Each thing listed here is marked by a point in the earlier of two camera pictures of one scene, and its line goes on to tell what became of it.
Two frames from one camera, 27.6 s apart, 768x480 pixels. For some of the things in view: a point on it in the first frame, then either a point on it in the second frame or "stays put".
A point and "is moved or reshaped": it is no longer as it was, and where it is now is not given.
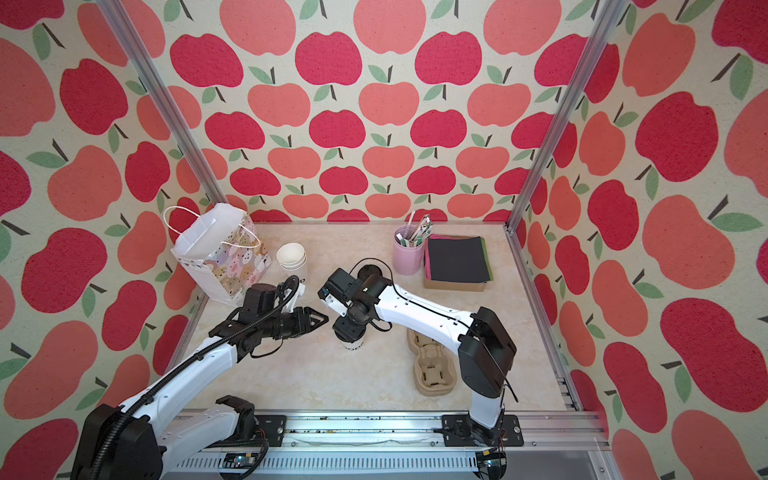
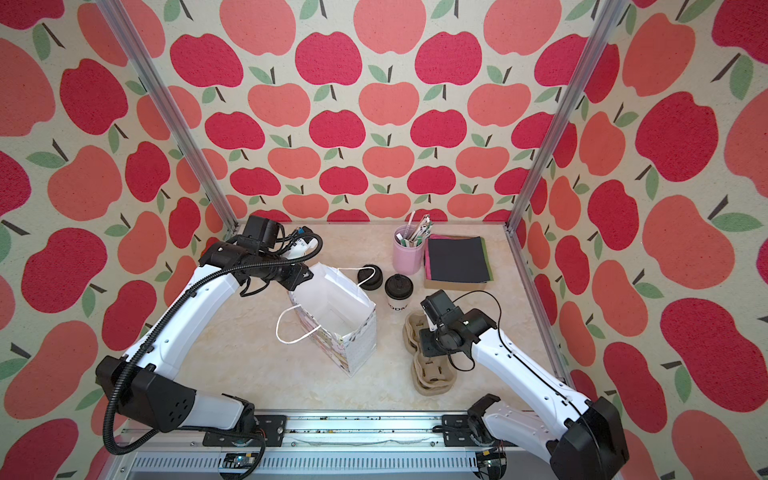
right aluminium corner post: [608, 15] stays put
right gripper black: [343, 333] → [426, 350]
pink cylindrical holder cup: [407, 260] stays put
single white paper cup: [352, 346] is moved or reshaped
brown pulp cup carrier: [434, 371] stays put
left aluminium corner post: [160, 102] stays put
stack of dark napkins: [455, 258] stays put
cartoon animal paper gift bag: [219, 248] → [340, 314]
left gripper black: [306, 320] → [301, 273]
